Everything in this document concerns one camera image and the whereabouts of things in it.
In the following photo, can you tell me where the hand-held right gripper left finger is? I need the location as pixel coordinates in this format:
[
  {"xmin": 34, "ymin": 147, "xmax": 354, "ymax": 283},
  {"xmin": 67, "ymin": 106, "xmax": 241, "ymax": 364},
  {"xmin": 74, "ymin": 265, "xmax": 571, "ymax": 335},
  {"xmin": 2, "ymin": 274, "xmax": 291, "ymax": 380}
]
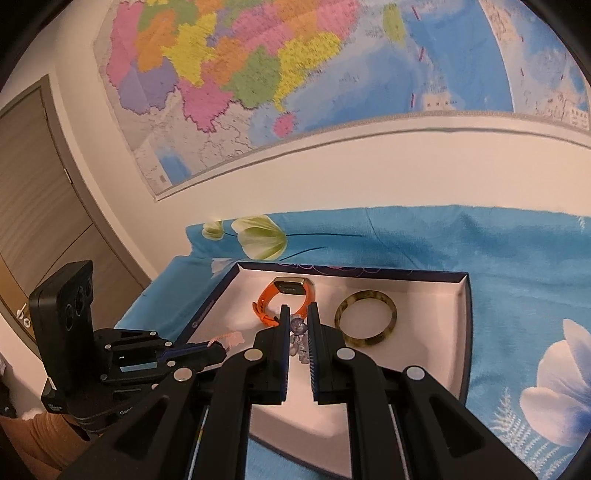
[{"xmin": 60, "ymin": 305, "xmax": 290, "ymax": 480}]

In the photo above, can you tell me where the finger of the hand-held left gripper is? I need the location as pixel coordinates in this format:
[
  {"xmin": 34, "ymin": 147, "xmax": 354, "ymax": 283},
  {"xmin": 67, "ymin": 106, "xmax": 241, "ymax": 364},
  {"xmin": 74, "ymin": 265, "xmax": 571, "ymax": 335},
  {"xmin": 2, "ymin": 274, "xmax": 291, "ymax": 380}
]
[
  {"xmin": 157, "ymin": 340, "xmax": 220, "ymax": 365},
  {"xmin": 173, "ymin": 346, "xmax": 228, "ymax": 376}
]

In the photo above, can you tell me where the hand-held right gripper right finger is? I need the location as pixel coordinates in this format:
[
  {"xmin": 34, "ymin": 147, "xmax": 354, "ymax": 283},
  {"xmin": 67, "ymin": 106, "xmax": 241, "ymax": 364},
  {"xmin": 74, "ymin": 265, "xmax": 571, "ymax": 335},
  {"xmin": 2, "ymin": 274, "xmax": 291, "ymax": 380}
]
[{"xmin": 307, "ymin": 303, "xmax": 539, "ymax": 480}]

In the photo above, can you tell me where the pink crystal pendant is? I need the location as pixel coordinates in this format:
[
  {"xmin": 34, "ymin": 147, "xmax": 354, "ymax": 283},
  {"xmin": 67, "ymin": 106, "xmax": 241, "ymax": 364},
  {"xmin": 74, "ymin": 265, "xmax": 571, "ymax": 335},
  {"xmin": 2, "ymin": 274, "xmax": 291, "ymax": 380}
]
[{"xmin": 210, "ymin": 331, "xmax": 244, "ymax": 349}]

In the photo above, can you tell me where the clear crystal bead bracelet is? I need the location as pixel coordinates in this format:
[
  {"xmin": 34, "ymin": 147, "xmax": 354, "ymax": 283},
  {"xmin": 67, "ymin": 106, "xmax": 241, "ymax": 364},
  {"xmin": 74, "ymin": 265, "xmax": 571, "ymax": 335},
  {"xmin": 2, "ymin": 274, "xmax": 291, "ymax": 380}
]
[{"xmin": 288, "ymin": 316, "xmax": 311, "ymax": 365}]

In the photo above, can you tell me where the navy jewelry box tray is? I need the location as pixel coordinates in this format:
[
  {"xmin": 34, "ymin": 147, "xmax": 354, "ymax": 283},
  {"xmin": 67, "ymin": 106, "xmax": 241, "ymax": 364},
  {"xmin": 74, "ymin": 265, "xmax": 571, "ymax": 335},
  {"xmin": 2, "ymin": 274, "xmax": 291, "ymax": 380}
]
[{"xmin": 178, "ymin": 261, "xmax": 472, "ymax": 477}]

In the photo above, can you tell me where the person's left forearm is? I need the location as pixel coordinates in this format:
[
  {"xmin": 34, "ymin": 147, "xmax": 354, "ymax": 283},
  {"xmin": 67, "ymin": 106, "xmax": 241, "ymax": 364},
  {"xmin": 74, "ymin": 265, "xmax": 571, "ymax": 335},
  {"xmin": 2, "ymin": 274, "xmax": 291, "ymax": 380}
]
[{"xmin": 0, "ymin": 410, "xmax": 90, "ymax": 474}]

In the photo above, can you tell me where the orange smartwatch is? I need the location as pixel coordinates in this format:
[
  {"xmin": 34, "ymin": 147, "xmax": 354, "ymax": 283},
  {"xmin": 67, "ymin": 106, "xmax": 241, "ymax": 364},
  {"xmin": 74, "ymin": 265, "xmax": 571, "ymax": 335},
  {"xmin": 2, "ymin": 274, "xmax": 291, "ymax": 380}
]
[{"xmin": 252, "ymin": 277, "xmax": 317, "ymax": 326}]

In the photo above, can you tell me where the green mottled bangle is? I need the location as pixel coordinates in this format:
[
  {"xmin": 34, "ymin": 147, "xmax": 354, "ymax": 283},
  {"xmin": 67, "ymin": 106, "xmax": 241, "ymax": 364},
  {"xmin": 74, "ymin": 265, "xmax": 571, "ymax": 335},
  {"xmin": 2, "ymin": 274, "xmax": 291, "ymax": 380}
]
[{"xmin": 334, "ymin": 291, "xmax": 398, "ymax": 347}]

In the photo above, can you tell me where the brown wooden door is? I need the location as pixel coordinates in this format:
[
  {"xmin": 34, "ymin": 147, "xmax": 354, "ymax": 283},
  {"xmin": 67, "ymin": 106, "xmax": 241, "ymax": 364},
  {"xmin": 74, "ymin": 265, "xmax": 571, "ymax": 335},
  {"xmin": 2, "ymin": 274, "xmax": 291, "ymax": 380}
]
[{"xmin": 0, "ymin": 75, "xmax": 153, "ymax": 356}]

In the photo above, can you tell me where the blue floral bed sheet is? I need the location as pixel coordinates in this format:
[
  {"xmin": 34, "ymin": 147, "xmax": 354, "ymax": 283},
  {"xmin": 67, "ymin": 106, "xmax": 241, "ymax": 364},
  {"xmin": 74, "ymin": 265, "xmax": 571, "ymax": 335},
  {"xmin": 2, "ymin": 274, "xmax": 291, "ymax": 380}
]
[{"xmin": 115, "ymin": 205, "xmax": 591, "ymax": 480}]

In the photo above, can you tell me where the colourful wall map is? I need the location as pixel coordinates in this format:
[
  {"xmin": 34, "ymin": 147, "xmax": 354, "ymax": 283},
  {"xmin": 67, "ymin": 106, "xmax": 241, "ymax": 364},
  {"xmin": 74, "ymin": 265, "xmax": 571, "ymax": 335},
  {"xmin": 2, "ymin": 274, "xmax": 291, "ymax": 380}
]
[{"xmin": 95, "ymin": 0, "xmax": 514, "ymax": 201}]

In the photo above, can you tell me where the blue wall map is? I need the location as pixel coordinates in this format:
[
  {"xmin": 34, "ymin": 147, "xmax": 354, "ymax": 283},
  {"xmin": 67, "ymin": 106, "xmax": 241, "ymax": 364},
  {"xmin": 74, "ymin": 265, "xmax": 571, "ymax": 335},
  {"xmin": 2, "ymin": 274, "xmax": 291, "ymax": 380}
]
[{"xmin": 478, "ymin": 0, "xmax": 591, "ymax": 148}]

